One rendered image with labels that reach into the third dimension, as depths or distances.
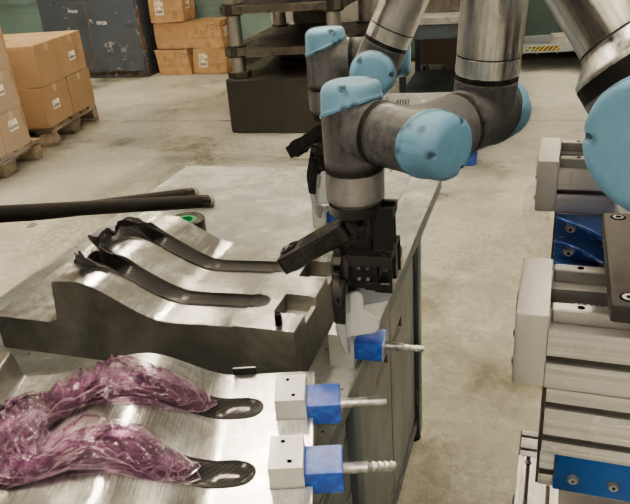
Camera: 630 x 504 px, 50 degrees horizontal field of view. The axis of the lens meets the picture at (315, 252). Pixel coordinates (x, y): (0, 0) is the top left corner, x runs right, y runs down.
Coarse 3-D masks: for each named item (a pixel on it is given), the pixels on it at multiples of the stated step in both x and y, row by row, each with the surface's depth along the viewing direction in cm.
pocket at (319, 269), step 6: (306, 264) 107; (312, 264) 108; (318, 264) 108; (324, 264) 108; (330, 264) 107; (306, 270) 107; (312, 270) 109; (318, 270) 108; (324, 270) 108; (330, 270) 108; (306, 276) 107; (312, 276) 109; (318, 276) 109; (324, 276) 109; (330, 276) 106
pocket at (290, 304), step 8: (288, 296) 99; (296, 296) 99; (304, 296) 98; (280, 304) 97; (288, 304) 100; (296, 304) 99; (304, 304) 99; (312, 304) 98; (288, 312) 99; (296, 312) 99; (304, 312) 99
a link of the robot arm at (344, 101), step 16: (336, 80) 82; (352, 80) 81; (368, 80) 80; (320, 96) 82; (336, 96) 79; (352, 96) 78; (368, 96) 79; (336, 112) 79; (352, 112) 79; (336, 128) 80; (352, 128) 78; (336, 144) 81; (352, 144) 79; (336, 160) 82; (352, 160) 81; (336, 176) 83; (352, 176) 82
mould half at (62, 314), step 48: (144, 240) 110; (192, 240) 115; (48, 288) 113; (96, 288) 97; (192, 288) 104; (240, 288) 102; (288, 288) 100; (48, 336) 104; (96, 336) 101; (144, 336) 98; (192, 336) 95; (240, 336) 93; (288, 336) 90
